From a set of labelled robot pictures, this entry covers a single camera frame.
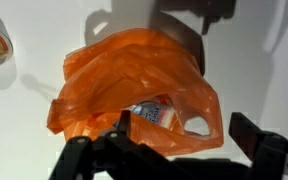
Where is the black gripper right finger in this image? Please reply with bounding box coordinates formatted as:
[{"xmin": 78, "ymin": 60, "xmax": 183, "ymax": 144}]
[{"xmin": 229, "ymin": 112, "xmax": 288, "ymax": 180}]

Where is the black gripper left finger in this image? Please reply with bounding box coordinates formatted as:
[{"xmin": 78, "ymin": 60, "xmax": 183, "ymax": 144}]
[{"xmin": 48, "ymin": 109, "xmax": 198, "ymax": 180}]

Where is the white bottle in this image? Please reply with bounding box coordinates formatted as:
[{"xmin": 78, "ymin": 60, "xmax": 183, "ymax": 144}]
[{"xmin": 125, "ymin": 96, "xmax": 175, "ymax": 129}]

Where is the orange plastic bag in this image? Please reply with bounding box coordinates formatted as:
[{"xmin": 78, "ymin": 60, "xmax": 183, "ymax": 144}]
[{"xmin": 47, "ymin": 28, "xmax": 224, "ymax": 156}]

